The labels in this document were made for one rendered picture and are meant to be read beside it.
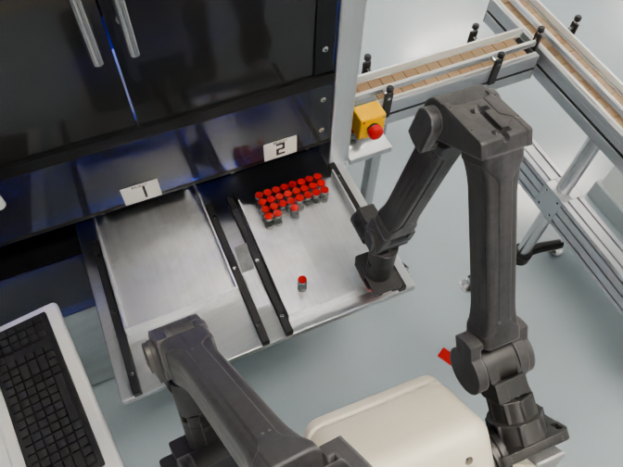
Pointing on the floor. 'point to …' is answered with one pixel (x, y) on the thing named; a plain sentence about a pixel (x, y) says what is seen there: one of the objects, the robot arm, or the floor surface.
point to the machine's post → (345, 79)
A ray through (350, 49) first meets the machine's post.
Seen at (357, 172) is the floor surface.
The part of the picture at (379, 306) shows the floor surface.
